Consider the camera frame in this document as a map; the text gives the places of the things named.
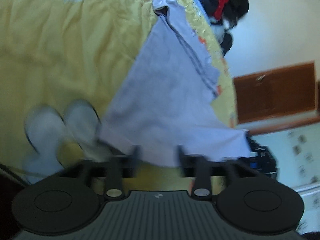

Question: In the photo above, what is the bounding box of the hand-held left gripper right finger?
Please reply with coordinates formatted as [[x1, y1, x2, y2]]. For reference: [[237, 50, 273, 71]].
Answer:
[[176, 145, 261, 201]]

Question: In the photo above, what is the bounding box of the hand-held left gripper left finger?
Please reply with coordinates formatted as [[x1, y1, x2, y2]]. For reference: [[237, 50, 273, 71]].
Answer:
[[59, 145, 140, 201]]

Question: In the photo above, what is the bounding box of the light blue sweater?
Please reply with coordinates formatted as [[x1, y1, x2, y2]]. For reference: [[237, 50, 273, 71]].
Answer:
[[96, 0, 251, 168]]

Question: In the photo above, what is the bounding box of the brown wooden door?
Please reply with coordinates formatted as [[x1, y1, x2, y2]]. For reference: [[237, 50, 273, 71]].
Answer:
[[232, 60, 320, 136]]

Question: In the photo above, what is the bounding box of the black bag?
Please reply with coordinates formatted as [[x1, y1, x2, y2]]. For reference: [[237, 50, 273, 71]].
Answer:
[[221, 33, 234, 57]]

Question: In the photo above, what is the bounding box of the yellow carrot-print blanket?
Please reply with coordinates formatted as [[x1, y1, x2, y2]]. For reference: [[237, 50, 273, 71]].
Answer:
[[0, 0, 238, 193]]

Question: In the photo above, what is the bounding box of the clear plastic bag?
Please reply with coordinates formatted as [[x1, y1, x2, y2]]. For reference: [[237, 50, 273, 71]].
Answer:
[[211, 21, 229, 43]]

